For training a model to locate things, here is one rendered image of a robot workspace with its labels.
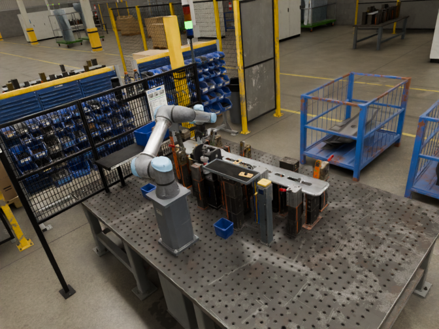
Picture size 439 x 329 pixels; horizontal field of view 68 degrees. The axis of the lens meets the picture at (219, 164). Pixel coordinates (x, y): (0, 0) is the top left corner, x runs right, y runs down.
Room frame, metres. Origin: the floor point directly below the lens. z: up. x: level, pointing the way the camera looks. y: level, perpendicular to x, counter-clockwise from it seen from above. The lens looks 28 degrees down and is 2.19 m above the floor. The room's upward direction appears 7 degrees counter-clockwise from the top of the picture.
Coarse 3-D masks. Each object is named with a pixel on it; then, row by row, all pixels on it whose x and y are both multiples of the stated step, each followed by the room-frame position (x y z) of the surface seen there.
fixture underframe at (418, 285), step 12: (96, 228) 2.54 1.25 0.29; (108, 228) 2.62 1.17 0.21; (96, 240) 2.54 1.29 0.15; (108, 240) 2.41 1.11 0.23; (96, 252) 2.53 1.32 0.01; (120, 252) 2.23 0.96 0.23; (132, 252) 1.94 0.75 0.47; (432, 252) 1.68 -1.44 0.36; (132, 264) 1.95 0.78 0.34; (144, 264) 2.05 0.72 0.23; (144, 276) 1.97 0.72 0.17; (420, 276) 1.59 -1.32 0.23; (144, 288) 1.95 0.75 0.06; (156, 288) 1.98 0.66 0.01; (408, 288) 1.51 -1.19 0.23; (420, 288) 1.64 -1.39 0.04; (396, 312) 1.34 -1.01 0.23; (204, 324) 1.29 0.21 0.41; (216, 324) 1.41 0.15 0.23; (384, 324) 1.27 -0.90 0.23
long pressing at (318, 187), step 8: (184, 144) 2.65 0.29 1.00; (192, 144) 2.63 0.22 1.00; (224, 152) 2.40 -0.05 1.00; (224, 160) 2.26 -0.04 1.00; (248, 160) 2.21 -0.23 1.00; (272, 168) 2.04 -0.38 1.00; (280, 168) 2.03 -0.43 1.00; (272, 176) 1.93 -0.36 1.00; (288, 176) 1.91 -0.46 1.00; (296, 176) 1.90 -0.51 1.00; (304, 176) 1.88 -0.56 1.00; (280, 184) 1.83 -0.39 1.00; (288, 184) 1.81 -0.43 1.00; (304, 184) 1.79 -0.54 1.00; (312, 184) 1.78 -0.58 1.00; (320, 184) 1.76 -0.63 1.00; (328, 184) 1.76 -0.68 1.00; (304, 192) 1.70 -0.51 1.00; (312, 192) 1.69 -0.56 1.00; (320, 192) 1.68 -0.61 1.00
